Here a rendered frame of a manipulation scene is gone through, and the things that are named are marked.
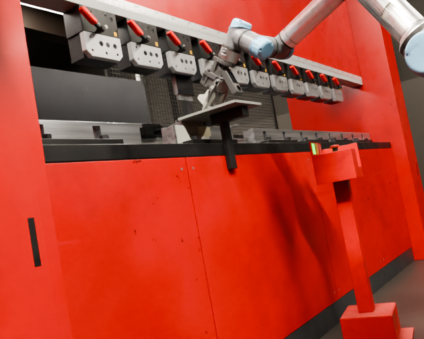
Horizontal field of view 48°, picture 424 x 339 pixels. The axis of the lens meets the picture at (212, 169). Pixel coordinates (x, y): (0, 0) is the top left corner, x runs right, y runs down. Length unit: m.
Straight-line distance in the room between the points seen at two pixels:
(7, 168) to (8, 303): 0.26
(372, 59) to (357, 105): 0.36
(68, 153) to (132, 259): 0.34
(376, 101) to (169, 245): 2.63
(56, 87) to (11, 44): 1.03
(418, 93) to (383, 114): 1.90
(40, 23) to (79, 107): 4.19
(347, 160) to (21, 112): 1.29
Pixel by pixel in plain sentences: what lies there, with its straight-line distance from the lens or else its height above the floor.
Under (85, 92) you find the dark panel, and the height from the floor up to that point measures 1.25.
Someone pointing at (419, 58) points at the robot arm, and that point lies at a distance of 1.36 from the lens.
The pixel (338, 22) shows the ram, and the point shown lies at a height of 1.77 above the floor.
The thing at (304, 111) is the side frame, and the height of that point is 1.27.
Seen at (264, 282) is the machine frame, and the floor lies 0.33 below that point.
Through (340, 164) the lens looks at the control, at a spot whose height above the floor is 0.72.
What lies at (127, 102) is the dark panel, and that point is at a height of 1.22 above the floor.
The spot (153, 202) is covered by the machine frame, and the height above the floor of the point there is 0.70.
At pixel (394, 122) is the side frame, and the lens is 3.76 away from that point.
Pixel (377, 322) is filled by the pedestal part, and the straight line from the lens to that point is 2.04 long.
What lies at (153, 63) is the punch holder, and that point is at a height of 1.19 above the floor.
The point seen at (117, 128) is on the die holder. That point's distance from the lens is 1.56.
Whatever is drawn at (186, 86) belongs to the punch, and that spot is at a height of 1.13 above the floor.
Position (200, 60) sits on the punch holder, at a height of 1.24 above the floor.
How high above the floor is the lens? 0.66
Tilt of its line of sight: 4 degrees up
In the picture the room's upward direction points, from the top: 10 degrees counter-clockwise
